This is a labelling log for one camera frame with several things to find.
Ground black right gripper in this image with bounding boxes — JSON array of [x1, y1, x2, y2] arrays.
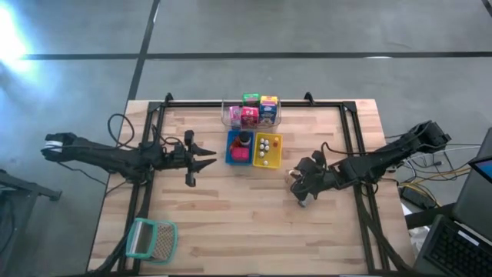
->
[[288, 149, 337, 202]]

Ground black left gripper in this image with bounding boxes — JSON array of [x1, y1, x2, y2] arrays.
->
[[165, 129, 218, 189]]

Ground red patterned tin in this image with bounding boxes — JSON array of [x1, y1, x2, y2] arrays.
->
[[230, 147, 251, 162]]

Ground pink cereal box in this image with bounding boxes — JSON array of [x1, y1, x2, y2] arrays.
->
[[229, 105, 242, 131]]

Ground orange-red sauce bottle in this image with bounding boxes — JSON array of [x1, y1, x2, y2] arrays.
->
[[240, 106, 260, 129]]

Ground blue Frosted Flakes cereal box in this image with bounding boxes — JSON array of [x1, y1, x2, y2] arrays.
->
[[258, 103, 278, 127]]

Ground green cereal box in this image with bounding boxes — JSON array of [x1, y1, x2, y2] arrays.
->
[[241, 93, 261, 108]]

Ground blue plastic basket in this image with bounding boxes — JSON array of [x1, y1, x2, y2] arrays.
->
[[224, 129, 256, 167]]

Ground yellow plastic basket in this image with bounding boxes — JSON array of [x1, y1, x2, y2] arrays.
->
[[252, 132, 284, 170]]

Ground clear plastic bin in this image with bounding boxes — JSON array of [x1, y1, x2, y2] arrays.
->
[[221, 98, 283, 131]]

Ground teal box grater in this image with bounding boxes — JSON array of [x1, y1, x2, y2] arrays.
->
[[125, 216, 180, 265]]

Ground black power adapter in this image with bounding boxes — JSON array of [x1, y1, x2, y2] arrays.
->
[[399, 185, 427, 210]]

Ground black operator desk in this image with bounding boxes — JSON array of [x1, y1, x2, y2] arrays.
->
[[404, 202, 462, 231]]

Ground white crumpled paper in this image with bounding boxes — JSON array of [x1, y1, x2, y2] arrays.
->
[[407, 225, 431, 259]]

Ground grey laptop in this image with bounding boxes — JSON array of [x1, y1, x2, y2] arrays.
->
[[413, 214, 492, 277]]

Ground monitor with blue screen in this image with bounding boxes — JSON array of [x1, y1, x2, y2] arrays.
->
[[453, 126, 492, 232]]

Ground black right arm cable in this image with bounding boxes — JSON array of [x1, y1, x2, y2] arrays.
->
[[321, 141, 370, 158]]

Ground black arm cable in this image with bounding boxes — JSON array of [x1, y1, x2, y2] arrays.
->
[[107, 112, 185, 151], [321, 141, 370, 158]]

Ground black aluminium rig frame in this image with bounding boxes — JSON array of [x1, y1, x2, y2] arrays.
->
[[117, 91, 414, 276]]

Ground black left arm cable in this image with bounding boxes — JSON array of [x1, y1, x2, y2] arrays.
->
[[107, 112, 185, 151]]

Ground white cable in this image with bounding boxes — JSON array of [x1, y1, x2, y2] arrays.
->
[[407, 144, 482, 162]]

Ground black desk frame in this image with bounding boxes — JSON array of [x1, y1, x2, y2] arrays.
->
[[0, 168, 63, 277]]

